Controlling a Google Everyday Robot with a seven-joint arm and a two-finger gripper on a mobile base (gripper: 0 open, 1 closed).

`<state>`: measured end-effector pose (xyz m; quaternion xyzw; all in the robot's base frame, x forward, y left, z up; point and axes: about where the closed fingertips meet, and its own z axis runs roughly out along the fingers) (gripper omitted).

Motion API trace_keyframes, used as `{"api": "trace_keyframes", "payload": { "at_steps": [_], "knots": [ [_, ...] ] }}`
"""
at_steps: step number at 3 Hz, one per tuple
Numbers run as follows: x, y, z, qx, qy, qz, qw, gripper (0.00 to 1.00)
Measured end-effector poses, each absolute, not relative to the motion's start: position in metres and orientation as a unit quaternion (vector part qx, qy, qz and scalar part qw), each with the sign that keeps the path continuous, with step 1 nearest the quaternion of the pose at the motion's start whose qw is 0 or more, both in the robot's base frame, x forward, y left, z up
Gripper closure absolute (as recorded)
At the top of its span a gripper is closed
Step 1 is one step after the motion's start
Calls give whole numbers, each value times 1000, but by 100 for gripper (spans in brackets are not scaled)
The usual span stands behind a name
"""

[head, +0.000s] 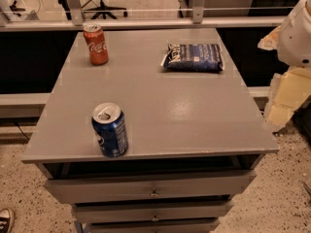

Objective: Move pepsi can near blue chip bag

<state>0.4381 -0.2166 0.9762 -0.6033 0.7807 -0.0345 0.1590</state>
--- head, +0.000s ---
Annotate red coca-cola can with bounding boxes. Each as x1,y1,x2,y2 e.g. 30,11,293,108
84,24,108,65

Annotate top grey drawer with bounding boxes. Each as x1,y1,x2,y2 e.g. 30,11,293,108
45,170,256,204

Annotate middle grey drawer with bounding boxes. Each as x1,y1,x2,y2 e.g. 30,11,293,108
73,200,233,223

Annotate metal railing frame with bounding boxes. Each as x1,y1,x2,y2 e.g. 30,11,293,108
1,0,299,32

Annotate grey drawer cabinet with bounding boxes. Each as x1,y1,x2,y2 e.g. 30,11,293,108
20,27,280,233

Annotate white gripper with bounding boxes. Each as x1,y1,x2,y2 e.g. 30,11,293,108
258,0,311,132

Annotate blue chip bag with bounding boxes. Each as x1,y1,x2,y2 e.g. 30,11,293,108
161,44,223,73

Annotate black white sneaker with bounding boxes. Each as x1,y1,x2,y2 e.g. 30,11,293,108
0,208,15,233

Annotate grey drawer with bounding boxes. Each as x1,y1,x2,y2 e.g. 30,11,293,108
45,170,256,204
73,200,233,223
89,218,219,233

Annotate blue pepsi can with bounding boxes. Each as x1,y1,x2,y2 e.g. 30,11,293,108
91,102,128,157

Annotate bottom grey drawer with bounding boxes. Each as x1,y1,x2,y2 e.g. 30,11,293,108
89,218,219,233

